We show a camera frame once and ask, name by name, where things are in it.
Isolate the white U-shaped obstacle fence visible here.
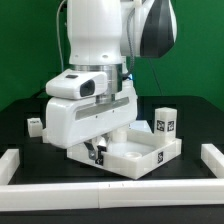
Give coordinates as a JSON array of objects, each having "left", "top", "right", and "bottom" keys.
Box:
[{"left": 0, "top": 149, "right": 224, "bottom": 212}]

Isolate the white marker tag sheet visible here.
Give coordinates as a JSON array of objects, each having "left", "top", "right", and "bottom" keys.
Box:
[{"left": 129, "top": 120, "right": 151, "bottom": 133}]

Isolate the white hanging cable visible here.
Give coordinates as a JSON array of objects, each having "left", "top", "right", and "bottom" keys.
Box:
[{"left": 55, "top": 0, "right": 69, "bottom": 73}]

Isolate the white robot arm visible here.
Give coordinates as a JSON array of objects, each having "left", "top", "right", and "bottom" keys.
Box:
[{"left": 46, "top": 0, "right": 177, "bottom": 149}]

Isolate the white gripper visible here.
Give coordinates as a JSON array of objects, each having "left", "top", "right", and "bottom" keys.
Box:
[{"left": 46, "top": 70, "right": 137, "bottom": 160}]

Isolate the white square tabletop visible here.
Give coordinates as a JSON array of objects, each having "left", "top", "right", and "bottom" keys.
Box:
[{"left": 67, "top": 127, "right": 182, "bottom": 179}]

